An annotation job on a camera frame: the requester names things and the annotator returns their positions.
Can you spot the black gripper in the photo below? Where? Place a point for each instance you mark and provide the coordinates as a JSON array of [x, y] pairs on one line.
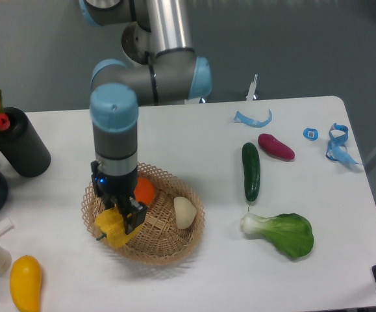
[[119, 190]]

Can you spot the yellow bell pepper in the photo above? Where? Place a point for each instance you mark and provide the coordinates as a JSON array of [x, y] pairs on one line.
[[111, 225]]

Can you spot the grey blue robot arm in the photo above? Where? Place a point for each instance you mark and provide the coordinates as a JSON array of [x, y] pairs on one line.
[[166, 70]]

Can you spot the woven wicker basket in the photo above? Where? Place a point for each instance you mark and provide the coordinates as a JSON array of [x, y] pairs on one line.
[[160, 242]]

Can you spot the orange mandarin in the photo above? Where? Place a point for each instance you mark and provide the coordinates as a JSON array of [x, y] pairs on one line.
[[144, 191]]

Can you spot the yellow squash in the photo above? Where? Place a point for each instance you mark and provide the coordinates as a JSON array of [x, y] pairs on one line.
[[26, 283]]

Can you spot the dark green cucumber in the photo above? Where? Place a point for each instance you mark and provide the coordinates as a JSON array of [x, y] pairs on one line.
[[251, 168]]

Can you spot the black cylindrical vase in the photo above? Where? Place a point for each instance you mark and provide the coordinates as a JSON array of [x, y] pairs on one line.
[[22, 146]]

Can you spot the curved blue strip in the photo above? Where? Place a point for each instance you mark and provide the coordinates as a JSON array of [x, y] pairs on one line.
[[242, 119]]

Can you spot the magenta sweet potato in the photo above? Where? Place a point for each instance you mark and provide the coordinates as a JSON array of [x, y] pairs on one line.
[[275, 148]]

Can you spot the green bok choy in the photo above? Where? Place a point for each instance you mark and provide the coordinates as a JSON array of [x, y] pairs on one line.
[[291, 234]]

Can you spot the small blue tape roll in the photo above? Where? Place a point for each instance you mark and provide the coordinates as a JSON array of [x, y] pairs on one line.
[[311, 134]]

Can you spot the white bracket frame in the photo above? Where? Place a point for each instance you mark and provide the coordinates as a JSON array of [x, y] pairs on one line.
[[252, 93]]

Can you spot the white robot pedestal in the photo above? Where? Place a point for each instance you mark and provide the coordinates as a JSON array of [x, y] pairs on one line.
[[138, 45]]

